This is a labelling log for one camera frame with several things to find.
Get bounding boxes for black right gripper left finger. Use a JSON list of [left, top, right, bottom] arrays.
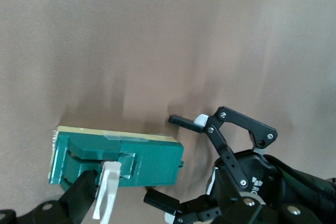
[[0, 170, 99, 224]]

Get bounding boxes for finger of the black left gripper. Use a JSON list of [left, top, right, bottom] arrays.
[[143, 189, 223, 224]]

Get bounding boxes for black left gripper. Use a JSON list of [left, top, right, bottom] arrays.
[[169, 106, 283, 204]]

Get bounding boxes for green load switch white lever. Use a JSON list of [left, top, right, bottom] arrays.
[[48, 125, 184, 221]]

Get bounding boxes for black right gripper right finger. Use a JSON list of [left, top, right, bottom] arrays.
[[217, 171, 325, 224]]

